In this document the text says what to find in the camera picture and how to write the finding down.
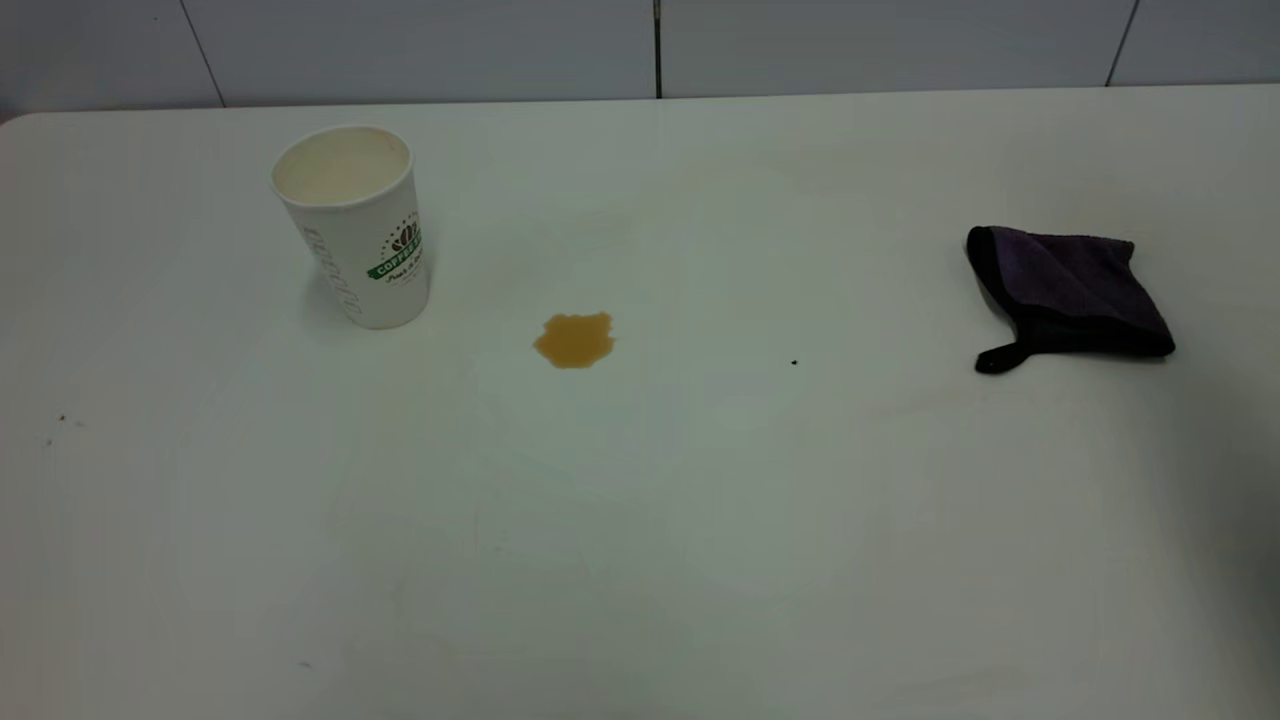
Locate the brown coffee spill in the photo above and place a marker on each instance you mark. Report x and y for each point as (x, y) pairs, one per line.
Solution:
(575, 341)

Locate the white paper coffee cup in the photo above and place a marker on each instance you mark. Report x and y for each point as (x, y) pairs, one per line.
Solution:
(360, 250)

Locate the dark purple cleaning cloth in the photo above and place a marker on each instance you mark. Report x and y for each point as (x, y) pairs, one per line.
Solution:
(1075, 285)

